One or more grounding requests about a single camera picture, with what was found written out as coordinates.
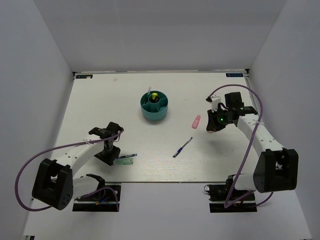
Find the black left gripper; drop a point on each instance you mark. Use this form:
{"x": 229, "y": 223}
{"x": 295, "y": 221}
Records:
{"x": 108, "y": 159}

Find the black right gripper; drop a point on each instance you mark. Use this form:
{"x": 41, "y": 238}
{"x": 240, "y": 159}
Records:
{"x": 212, "y": 125}

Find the yellow black highlighter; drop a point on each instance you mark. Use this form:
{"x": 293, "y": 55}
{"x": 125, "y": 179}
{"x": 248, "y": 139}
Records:
{"x": 154, "y": 95}

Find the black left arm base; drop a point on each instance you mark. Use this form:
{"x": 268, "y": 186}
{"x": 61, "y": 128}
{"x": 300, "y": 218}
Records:
{"x": 102, "y": 202}

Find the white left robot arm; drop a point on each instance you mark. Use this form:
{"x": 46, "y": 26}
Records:
{"x": 56, "y": 183}

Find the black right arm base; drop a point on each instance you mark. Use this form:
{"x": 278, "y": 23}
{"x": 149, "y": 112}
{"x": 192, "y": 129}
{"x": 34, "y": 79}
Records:
{"x": 218, "y": 193}

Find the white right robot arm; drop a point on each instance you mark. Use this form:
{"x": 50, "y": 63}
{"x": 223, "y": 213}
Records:
{"x": 277, "y": 167}

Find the green transparent eraser case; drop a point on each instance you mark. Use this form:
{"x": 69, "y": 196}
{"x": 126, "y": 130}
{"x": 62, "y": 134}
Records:
{"x": 125, "y": 161}

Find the pink eraser stick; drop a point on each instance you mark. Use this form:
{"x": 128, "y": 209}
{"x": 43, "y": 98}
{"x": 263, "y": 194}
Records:
{"x": 196, "y": 122}

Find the blue right corner label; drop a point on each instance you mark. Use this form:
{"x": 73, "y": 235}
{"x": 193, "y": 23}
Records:
{"x": 234, "y": 75}

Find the blue corner label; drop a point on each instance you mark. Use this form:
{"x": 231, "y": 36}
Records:
{"x": 84, "y": 76}
{"x": 234, "y": 75}

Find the blue ballpoint pen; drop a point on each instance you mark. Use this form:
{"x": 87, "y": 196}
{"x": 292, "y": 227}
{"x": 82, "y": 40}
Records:
{"x": 182, "y": 147}

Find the teal round organizer container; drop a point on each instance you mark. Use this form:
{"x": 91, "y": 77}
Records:
{"x": 154, "y": 111}

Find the blue left corner label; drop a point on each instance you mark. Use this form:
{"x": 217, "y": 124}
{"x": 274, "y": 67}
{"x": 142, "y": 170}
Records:
{"x": 84, "y": 76}

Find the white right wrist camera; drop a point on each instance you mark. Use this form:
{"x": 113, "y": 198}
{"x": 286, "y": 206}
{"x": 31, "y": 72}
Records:
{"x": 214, "y": 100}

